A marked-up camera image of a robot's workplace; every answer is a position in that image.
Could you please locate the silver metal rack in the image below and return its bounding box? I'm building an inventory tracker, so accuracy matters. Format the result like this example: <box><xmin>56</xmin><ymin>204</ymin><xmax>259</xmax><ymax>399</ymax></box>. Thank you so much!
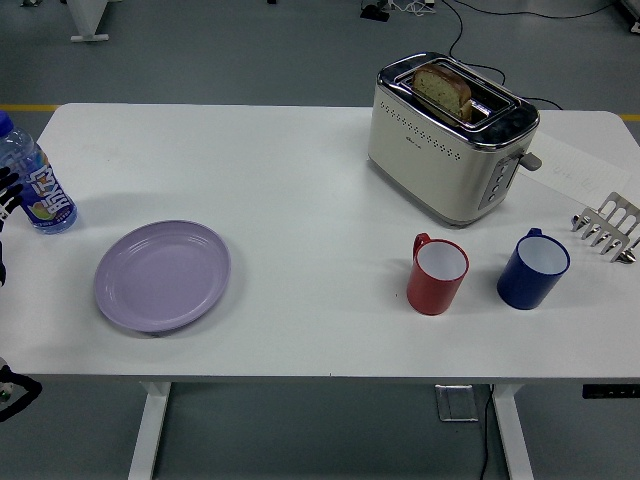
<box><xmin>571</xmin><ymin>191</ymin><xmax>640</xmax><ymax>263</ymax></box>

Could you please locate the blue cup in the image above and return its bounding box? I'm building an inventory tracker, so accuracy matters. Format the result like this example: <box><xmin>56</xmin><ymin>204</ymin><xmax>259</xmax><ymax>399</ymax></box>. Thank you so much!
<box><xmin>496</xmin><ymin>227</ymin><xmax>572</xmax><ymax>311</ymax></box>

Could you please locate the black toaster power cable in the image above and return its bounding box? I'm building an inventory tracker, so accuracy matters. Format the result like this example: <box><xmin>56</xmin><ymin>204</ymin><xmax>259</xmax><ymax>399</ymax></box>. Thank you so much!
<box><xmin>439</xmin><ymin>0</ymin><xmax>564</xmax><ymax>111</ymax></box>

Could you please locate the red cup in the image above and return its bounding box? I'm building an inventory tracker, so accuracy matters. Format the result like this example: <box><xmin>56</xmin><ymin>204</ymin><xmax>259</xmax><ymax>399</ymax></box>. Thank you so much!
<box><xmin>406</xmin><ymin>232</ymin><xmax>471</xmax><ymax>317</ymax></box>

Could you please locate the black cable under table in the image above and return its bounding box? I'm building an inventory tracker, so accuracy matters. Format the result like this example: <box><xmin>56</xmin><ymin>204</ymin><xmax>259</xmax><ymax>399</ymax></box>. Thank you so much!
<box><xmin>477</xmin><ymin>384</ymin><xmax>496</xmax><ymax>480</ymax></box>

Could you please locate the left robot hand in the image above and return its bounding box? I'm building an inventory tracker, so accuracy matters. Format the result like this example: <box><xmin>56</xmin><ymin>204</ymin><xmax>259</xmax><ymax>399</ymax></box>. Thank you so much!
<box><xmin>0</xmin><ymin>166</ymin><xmax>25</xmax><ymax>290</ymax></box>

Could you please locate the white furniture foot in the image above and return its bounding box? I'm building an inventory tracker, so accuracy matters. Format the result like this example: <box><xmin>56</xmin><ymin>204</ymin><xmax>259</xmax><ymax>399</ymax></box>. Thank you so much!
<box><xmin>64</xmin><ymin>0</ymin><xmax>114</xmax><ymax>43</ymax></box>

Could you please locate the blue drink bottle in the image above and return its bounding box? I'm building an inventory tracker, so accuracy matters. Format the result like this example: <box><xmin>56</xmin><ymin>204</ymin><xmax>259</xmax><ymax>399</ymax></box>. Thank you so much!
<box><xmin>0</xmin><ymin>110</ymin><xmax>79</xmax><ymax>235</ymax></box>

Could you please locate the black table control panel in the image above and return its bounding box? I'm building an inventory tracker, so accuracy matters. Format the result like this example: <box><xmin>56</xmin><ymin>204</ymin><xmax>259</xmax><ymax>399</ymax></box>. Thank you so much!
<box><xmin>582</xmin><ymin>384</ymin><xmax>640</xmax><ymax>400</ymax></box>

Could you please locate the purple plate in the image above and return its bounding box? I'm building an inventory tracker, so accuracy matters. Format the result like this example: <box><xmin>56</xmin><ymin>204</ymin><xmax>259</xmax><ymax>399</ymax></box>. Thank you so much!
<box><xmin>93</xmin><ymin>219</ymin><xmax>233</xmax><ymax>335</ymax></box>

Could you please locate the cream toaster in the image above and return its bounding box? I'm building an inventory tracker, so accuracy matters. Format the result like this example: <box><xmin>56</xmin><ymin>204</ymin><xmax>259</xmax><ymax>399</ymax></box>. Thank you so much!
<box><xmin>367</xmin><ymin>49</ymin><xmax>544</xmax><ymax>230</ymax></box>

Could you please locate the white cable bundle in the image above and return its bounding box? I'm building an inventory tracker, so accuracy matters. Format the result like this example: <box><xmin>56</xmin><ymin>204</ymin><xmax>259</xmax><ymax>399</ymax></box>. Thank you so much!
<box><xmin>389</xmin><ymin>0</ymin><xmax>437</xmax><ymax>16</ymax></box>

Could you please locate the white paper sheet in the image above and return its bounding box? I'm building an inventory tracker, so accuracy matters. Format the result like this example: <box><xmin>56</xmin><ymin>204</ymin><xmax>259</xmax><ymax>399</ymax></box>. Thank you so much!
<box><xmin>517</xmin><ymin>124</ymin><xmax>630</xmax><ymax>206</ymax></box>

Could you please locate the white furniture corner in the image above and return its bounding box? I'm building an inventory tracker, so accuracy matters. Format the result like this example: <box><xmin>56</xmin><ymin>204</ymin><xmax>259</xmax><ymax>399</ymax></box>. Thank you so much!
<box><xmin>617</xmin><ymin>0</ymin><xmax>640</xmax><ymax>34</ymax></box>

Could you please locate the metal floor socket box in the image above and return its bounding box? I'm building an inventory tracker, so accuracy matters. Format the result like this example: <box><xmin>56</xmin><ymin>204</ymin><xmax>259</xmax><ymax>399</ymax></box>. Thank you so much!
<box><xmin>434</xmin><ymin>383</ymin><xmax>480</xmax><ymax>423</ymax></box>

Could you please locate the bread slice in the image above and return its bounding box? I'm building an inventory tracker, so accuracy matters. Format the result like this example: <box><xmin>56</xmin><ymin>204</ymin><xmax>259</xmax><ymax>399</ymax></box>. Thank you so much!
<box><xmin>411</xmin><ymin>61</ymin><xmax>473</xmax><ymax>121</ymax></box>

